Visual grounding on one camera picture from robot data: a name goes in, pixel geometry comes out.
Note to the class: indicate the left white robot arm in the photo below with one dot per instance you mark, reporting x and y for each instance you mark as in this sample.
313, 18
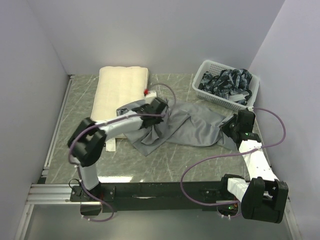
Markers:
87, 142

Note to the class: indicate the white plastic basket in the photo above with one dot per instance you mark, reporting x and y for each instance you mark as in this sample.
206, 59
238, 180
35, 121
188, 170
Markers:
216, 68

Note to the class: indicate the black base bar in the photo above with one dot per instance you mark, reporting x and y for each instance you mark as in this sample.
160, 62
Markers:
152, 196

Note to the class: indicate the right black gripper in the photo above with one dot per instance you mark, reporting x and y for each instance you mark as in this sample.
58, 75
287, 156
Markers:
224, 127

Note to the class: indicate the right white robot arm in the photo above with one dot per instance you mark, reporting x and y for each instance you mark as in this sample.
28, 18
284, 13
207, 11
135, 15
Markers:
264, 196

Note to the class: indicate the cream white pillow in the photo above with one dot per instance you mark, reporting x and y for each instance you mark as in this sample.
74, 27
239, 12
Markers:
118, 86

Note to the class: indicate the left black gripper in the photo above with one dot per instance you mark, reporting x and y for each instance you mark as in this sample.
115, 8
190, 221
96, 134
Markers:
159, 119

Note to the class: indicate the dark patterned cloth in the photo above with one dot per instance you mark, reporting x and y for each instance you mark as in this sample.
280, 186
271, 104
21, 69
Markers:
229, 84

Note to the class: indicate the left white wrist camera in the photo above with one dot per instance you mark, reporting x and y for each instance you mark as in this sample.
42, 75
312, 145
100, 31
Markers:
149, 95

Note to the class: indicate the grey pillowcase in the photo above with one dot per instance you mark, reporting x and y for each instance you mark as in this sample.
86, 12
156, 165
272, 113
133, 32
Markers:
188, 124

